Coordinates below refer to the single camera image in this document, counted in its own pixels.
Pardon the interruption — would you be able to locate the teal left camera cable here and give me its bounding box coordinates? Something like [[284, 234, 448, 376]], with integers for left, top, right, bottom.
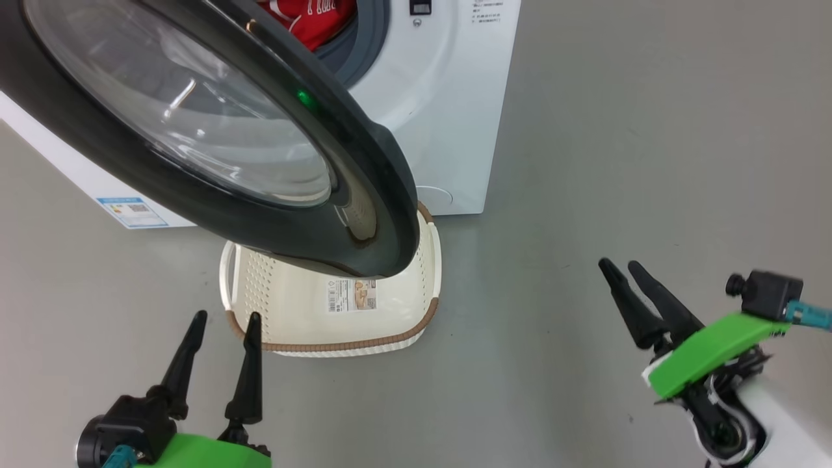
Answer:
[[101, 445, 138, 468]]

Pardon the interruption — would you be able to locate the dark grey glass washer door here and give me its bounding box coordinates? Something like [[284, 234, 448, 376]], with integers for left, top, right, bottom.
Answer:
[[0, 0, 420, 279]]

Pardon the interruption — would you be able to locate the red and white garment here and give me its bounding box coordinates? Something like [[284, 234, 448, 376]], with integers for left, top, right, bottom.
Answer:
[[257, 0, 357, 53]]

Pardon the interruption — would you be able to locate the blue energy label sticker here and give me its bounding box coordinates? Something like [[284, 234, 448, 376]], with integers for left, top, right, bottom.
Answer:
[[96, 196, 169, 229]]

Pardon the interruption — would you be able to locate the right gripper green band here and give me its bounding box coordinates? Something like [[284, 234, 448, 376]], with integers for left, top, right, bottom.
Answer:
[[598, 257, 791, 463]]

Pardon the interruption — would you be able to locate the teal camera cable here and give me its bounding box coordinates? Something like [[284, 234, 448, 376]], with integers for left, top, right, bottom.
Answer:
[[101, 445, 138, 468], [783, 300, 832, 333]]

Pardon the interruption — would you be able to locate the white front-load washing machine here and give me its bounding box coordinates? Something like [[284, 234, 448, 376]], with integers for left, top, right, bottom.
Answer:
[[0, 0, 522, 229]]

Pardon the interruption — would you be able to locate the cream laundry basket brown rim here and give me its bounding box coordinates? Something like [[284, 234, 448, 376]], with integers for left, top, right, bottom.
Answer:
[[219, 201, 443, 358]]

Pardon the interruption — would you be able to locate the paper label sticker in basket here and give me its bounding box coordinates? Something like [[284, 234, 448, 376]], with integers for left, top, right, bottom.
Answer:
[[327, 278, 378, 315]]

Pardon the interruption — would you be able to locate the teal right camera cable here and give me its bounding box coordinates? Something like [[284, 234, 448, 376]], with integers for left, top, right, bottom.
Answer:
[[783, 300, 832, 333]]

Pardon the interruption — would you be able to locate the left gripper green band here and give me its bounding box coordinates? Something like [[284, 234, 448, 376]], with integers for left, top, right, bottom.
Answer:
[[136, 310, 272, 468]]

